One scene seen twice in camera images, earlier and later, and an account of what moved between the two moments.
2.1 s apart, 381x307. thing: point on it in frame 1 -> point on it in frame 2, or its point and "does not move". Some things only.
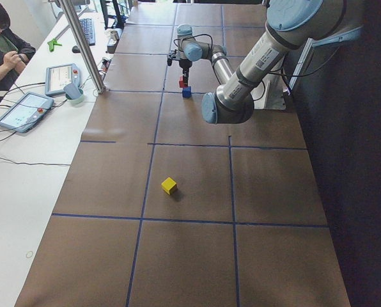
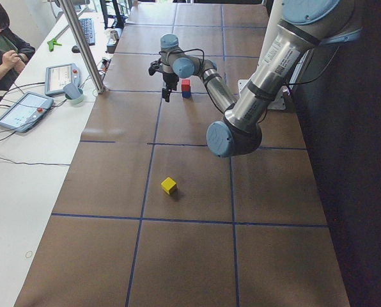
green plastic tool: (52, 43) does not move
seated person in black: (7, 53) does not move
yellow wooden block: (169, 185) does not move
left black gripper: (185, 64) -> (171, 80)
